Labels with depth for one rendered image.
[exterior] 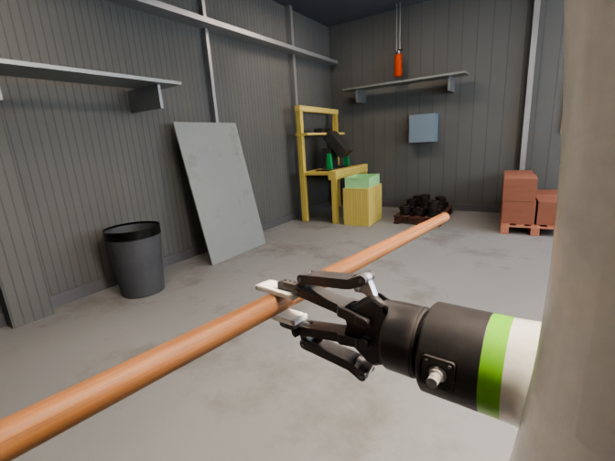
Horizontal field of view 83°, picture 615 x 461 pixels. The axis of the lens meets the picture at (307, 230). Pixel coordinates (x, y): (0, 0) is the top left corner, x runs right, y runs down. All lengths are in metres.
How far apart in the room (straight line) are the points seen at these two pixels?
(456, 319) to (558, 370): 0.17
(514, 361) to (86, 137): 3.93
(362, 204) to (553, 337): 5.35
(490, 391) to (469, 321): 0.06
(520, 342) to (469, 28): 6.62
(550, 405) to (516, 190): 5.08
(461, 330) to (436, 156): 6.46
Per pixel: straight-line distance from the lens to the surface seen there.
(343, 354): 0.46
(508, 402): 0.35
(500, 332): 0.35
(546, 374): 0.20
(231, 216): 4.53
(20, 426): 0.36
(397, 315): 0.38
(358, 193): 5.51
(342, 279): 0.40
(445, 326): 0.36
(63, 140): 3.96
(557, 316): 0.19
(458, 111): 6.71
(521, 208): 5.30
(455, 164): 6.72
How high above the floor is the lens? 1.35
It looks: 14 degrees down
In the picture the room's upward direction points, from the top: 3 degrees counter-clockwise
